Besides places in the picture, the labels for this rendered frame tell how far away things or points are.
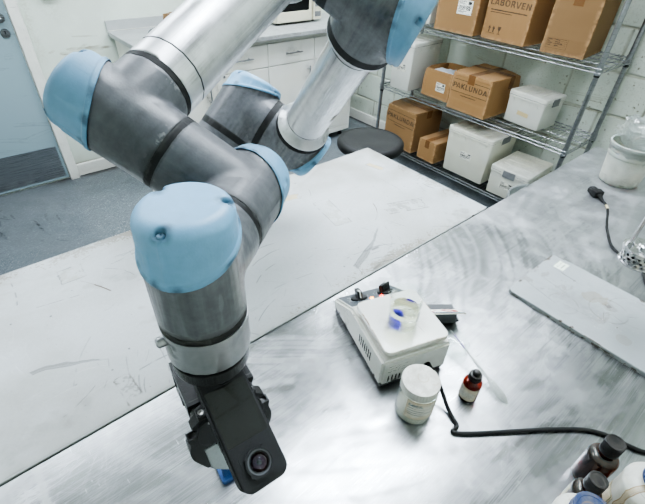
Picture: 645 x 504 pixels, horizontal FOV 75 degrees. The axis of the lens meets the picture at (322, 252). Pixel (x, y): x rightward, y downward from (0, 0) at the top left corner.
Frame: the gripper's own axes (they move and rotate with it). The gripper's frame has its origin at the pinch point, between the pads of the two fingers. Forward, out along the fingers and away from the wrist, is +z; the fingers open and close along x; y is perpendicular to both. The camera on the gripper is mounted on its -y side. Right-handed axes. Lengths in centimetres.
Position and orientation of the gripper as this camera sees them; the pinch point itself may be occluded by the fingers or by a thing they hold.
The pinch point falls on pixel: (237, 463)
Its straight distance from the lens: 57.0
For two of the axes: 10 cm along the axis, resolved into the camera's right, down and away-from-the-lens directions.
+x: -8.4, 3.1, -4.4
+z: -0.4, 7.8, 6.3
